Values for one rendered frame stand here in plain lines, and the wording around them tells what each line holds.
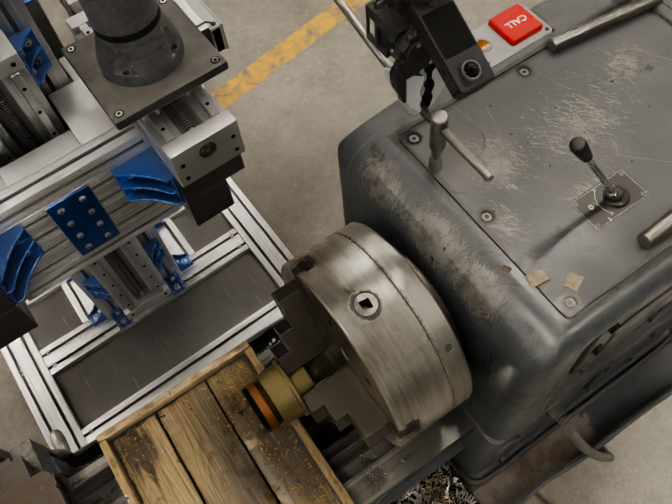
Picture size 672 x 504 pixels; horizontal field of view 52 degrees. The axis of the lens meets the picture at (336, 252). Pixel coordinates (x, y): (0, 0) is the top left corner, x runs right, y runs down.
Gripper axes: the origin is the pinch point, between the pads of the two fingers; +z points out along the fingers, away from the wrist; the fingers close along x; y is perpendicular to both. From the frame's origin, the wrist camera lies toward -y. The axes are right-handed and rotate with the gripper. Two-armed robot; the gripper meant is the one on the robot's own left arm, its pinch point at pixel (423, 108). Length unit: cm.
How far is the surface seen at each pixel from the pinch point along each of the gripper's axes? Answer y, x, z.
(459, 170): -5.4, -2.6, 9.8
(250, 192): 94, -2, 135
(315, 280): -6.5, 22.3, 12.5
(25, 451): 10, 73, 43
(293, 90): 124, -40, 135
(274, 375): -10.5, 33.1, 23.4
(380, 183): 0.5, 6.5, 12.0
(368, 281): -11.2, 17.0, 11.6
